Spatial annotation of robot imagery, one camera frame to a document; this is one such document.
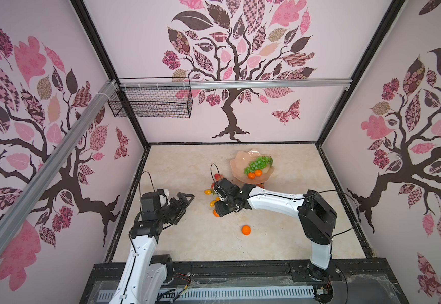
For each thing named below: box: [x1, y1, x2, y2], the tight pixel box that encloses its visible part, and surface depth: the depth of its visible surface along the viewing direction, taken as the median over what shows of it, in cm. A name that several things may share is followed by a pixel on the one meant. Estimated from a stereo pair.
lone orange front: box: [241, 224, 252, 236], surface depth 86 cm
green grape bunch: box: [244, 155, 274, 176], surface depth 105 cm
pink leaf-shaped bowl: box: [229, 148, 275, 185], surface depth 106 cm
